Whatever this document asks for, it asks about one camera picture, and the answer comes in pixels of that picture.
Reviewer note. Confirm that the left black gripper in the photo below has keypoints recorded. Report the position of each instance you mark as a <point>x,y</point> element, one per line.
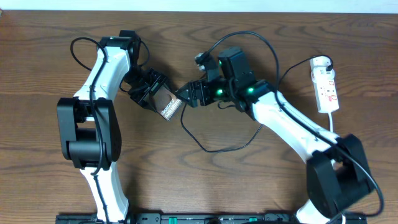
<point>142,96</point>

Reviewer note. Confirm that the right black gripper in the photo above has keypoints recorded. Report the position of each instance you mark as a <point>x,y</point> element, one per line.
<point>202,84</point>

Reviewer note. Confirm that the Galaxy smartphone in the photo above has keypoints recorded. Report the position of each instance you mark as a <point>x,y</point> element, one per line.
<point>168,104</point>

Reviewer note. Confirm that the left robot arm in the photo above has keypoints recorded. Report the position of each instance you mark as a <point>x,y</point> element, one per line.
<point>89,131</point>

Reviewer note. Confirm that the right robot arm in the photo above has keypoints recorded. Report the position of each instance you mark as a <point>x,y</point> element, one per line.
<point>337,170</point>

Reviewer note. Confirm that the white USB charger plug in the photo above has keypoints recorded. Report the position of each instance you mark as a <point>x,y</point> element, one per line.
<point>320,74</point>

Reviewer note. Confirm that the white power strip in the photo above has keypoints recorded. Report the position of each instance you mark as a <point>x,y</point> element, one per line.
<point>325,92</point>

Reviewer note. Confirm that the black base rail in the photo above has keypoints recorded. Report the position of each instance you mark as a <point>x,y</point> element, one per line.
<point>156,218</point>

